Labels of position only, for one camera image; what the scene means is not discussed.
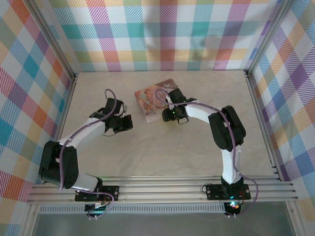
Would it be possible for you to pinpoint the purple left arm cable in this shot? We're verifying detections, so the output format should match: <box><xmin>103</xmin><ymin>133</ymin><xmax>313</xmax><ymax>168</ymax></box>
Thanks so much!
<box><xmin>58</xmin><ymin>88</ymin><xmax>117</xmax><ymax>220</ymax></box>

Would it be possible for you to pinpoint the aluminium frame post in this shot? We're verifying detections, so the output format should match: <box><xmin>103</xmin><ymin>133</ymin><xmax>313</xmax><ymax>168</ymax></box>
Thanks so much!
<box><xmin>245</xmin><ymin>0</ymin><xmax>294</xmax><ymax>75</ymax></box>
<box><xmin>27</xmin><ymin>0</ymin><xmax>77</xmax><ymax>80</ymax></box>

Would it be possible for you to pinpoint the aluminium table side rail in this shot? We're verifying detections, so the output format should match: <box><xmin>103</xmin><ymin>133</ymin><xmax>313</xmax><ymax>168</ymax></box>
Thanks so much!
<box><xmin>56</xmin><ymin>73</ymin><xmax>79</xmax><ymax>141</ymax></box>
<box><xmin>244</xmin><ymin>70</ymin><xmax>283</xmax><ymax>182</ymax></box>

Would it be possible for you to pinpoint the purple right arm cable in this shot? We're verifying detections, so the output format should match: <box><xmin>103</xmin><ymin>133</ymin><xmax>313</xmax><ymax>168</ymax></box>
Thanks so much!
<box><xmin>156</xmin><ymin>88</ymin><xmax>259</xmax><ymax>219</ymax></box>

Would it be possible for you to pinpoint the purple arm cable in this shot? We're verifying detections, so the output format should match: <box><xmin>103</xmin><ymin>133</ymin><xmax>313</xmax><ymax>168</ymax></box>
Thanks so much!
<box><xmin>58</xmin><ymin>88</ymin><xmax>117</xmax><ymax>220</ymax></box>
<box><xmin>156</xmin><ymin>88</ymin><xmax>259</xmax><ymax>219</ymax></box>

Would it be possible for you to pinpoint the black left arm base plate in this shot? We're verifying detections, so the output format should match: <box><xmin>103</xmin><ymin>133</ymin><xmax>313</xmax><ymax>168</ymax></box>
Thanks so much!
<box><xmin>74</xmin><ymin>184</ymin><xmax>120</xmax><ymax>203</ymax></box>

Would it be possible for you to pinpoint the wide aluminium mounting rail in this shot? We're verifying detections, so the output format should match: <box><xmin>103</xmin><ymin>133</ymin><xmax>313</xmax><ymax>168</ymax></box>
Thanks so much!
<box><xmin>26</xmin><ymin>175</ymin><xmax>300</xmax><ymax>204</ymax></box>

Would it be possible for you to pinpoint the grey slotted cable duct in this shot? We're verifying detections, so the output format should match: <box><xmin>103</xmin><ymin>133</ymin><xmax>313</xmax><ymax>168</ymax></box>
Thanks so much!
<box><xmin>38</xmin><ymin>205</ymin><xmax>226</xmax><ymax>214</ymax></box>

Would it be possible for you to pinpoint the green left controller board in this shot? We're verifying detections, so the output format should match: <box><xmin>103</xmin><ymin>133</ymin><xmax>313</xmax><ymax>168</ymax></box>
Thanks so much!
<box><xmin>84</xmin><ymin>201</ymin><xmax>109</xmax><ymax>215</ymax></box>

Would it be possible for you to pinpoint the right controller board with LEDs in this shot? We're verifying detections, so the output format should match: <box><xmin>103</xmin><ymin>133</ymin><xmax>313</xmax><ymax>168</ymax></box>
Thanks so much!
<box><xmin>224</xmin><ymin>201</ymin><xmax>242</xmax><ymax>216</ymax></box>

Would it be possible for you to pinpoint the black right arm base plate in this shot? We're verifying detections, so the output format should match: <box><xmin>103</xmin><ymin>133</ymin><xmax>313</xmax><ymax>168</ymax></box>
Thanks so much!
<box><xmin>206</xmin><ymin>182</ymin><xmax>252</xmax><ymax>201</ymax></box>

